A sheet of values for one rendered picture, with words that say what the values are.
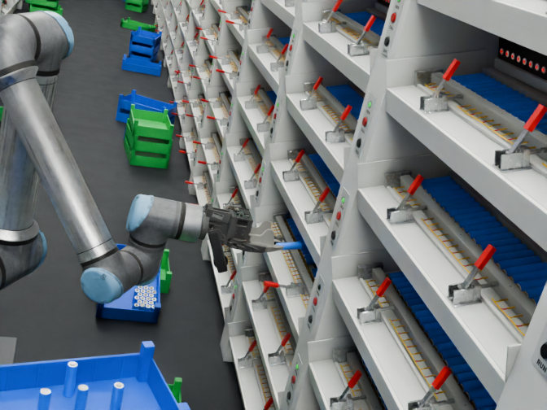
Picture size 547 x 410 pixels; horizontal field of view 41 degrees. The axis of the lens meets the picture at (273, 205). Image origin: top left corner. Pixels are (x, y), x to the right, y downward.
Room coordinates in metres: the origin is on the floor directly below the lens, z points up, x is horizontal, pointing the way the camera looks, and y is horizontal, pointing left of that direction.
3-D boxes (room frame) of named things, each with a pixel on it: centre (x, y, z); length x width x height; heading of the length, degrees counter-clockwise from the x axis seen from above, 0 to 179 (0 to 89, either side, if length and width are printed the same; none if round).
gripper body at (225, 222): (1.64, 0.10, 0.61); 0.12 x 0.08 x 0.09; 105
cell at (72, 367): (1.06, 0.27, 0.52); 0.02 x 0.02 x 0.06
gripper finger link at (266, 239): (1.65, -0.01, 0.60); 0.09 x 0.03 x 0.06; 100
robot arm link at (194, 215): (1.63, 0.18, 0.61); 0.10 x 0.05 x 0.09; 15
